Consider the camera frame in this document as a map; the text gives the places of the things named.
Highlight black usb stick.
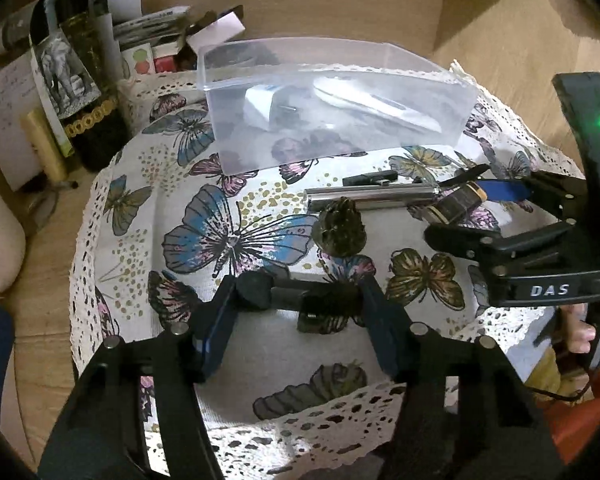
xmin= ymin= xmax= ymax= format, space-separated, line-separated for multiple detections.
xmin=343 ymin=170 xmax=397 ymax=187

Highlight clear plastic container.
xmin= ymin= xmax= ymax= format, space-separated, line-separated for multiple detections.
xmin=196 ymin=37 xmax=480 ymax=169

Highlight person's right hand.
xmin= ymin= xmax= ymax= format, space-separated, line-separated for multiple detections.
xmin=555 ymin=304 xmax=599 ymax=362

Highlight grey tube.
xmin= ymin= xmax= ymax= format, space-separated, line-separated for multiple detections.
xmin=87 ymin=0 xmax=127 ymax=81

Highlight cream cushion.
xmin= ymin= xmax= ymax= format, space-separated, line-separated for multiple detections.
xmin=0 ymin=160 xmax=29 ymax=297

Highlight silver metal tube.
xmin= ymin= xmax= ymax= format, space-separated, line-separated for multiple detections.
xmin=305 ymin=183 xmax=442 ymax=214

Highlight white oval gadget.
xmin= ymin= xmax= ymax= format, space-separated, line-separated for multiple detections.
xmin=312 ymin=77 xmax=422 ymax=122

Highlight butterfly print tablecloth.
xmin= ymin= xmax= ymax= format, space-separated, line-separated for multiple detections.
xmin=69 ymin=59 xmax=590 ymax=480

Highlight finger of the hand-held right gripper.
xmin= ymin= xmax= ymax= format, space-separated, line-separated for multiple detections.
xmin=439 ymin=164 xmax=588 ymax=223
xmin=424 ymin=220 xmax=588 ymax=277

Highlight black bristle brush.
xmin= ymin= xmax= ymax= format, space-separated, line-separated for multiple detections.
xmin=236 ymin=269 xmax=366 ymax=335

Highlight pale yellow candle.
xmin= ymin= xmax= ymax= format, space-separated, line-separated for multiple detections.
xmin=20 ymin=109 xmax=69 ymax=182

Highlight dark bottle with elephant label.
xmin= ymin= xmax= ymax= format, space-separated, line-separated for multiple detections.
xmin=29 ymin=0 xmax=132 ymax=172

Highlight small dark yellow-banded bottle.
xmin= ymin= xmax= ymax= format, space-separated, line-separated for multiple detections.
xmin=424 ymin=183 xmax=487 ymax=226

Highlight white notebook page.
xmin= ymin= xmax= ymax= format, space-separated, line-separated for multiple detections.
xmin=0 ymin=59 xmax=47 ymax=192

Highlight black cable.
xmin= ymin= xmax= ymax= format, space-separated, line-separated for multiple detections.
xmin=524 ymin=355 xmax=597 ymax=404

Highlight stack of flat boxes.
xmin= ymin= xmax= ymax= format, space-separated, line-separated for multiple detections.
xmin=112 ymin=5 xmax=192 ymax=42

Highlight brown pine cone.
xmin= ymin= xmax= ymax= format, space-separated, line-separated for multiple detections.
xmin=312 ymin=197 xmax=369 ymax=257

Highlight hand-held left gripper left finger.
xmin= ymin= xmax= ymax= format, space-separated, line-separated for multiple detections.
xmin=37 ymin=274 xmax=241 ymax=480

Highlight box with fruit pictures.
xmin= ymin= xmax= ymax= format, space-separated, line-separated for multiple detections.
xmin=120 ymin=42 xmax=157 ymax=79

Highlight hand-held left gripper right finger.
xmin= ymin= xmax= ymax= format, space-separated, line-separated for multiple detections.
xmin=357 ymin=276 xmax=567 ymax=480

